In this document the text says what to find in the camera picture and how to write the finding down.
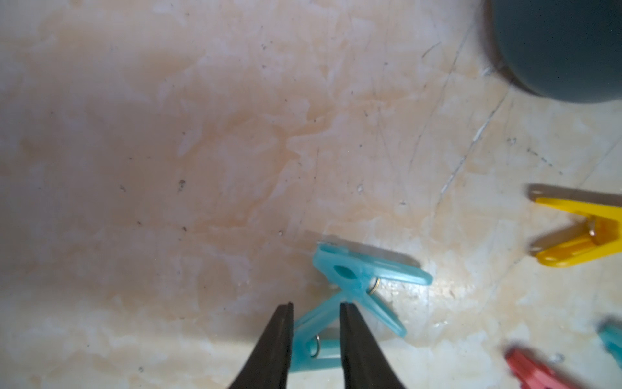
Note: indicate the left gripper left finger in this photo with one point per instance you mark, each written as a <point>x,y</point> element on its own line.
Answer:
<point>270,361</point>

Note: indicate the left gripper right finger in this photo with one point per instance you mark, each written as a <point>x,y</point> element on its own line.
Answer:
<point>364,364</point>

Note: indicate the teal clothespin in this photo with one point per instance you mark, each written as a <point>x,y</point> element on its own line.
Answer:
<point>610,334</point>
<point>310,351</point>
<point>354,273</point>

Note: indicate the yellow clothespin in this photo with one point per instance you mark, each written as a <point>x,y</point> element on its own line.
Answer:
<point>600,234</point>

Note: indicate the teal plastic storage box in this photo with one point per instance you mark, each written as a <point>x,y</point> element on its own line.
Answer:
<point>564,50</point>

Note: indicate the red clothespin center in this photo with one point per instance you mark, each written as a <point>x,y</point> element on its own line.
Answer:
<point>532,374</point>

